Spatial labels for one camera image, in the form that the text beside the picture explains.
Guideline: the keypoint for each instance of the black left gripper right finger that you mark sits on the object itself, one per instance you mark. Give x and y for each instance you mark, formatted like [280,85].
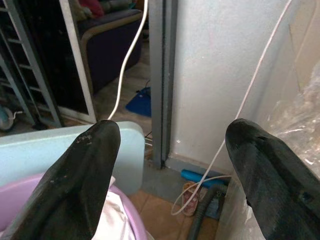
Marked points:
[265,175]

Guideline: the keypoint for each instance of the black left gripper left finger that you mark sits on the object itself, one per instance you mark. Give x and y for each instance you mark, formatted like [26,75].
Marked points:
[82,175]

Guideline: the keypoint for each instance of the clear plastic covered washing machine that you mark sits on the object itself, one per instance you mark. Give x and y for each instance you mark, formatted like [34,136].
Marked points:
[287,95]

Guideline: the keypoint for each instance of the white cloth garment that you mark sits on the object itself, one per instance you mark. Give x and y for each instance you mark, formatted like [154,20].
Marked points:
[112,220]

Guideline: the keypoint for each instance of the blue plastic pipe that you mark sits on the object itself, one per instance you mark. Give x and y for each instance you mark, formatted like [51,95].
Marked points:
[200,178]

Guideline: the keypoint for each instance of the purple plastic laundry basin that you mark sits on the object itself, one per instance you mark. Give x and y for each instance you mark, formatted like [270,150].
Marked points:
[17,195]

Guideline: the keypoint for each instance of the worn beige slipper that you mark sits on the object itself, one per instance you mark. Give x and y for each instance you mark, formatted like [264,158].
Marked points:
[191,200]

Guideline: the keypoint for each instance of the blue floor mat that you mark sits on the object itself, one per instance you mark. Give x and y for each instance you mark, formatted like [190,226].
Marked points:
[140,102]

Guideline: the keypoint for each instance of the white teal small fan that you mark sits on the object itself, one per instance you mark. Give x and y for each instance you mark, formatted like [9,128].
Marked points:
[6,120]

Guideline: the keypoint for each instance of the white framed dark glass door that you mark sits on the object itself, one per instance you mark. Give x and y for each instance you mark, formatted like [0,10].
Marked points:
[65,60]

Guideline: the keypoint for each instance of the grey metal shelf rack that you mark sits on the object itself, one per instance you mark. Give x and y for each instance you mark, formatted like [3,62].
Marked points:
[22,65]

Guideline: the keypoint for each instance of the dark blue sofa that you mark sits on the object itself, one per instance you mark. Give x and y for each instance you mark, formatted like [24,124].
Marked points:
[112,47]

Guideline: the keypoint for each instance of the grey metal door frame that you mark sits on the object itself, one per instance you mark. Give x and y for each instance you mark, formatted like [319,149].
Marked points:
[161,82]

